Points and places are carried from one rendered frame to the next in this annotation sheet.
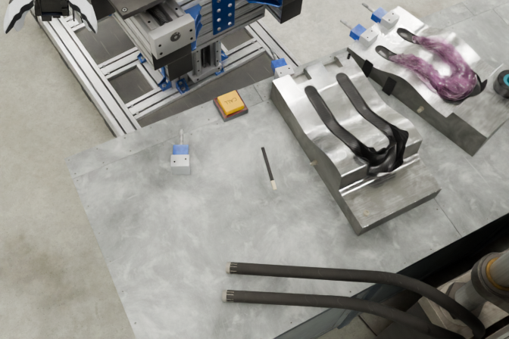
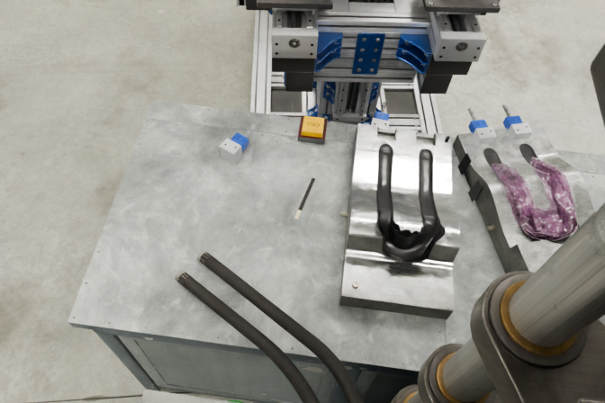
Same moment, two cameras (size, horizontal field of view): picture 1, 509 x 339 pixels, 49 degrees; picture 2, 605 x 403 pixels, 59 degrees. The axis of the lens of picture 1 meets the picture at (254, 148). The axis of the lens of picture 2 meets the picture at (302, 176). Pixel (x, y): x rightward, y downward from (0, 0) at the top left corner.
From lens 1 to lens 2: 0.53 m
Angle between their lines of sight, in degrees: 19
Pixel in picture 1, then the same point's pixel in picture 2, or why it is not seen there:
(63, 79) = (248, 76)
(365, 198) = (365, 272)
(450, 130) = (509, 264)
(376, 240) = (355, 320)
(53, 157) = not seen: hidden behind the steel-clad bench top
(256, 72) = not seen: hidden behind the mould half
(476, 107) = (547, 253)
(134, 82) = (291, 99)
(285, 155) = (329, 196)
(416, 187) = (427, 293)
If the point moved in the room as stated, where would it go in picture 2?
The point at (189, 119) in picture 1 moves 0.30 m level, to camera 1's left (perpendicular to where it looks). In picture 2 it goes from (271, 122) to (199, 75)
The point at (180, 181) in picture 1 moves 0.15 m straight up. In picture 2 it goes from (222, 166) to (218, 133)
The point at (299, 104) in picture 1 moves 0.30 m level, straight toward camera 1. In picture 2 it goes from (366, 156) to (284, 221)
